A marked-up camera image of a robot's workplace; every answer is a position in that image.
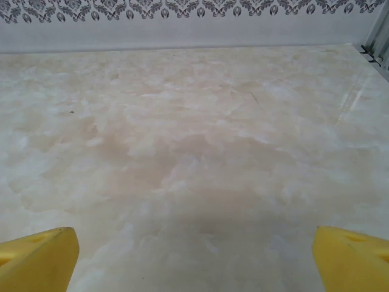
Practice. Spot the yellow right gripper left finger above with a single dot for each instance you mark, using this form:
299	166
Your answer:
36	264

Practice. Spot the aluminium frame post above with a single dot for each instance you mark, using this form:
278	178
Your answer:
381	30

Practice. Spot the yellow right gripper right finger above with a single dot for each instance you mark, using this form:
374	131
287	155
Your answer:
355	264

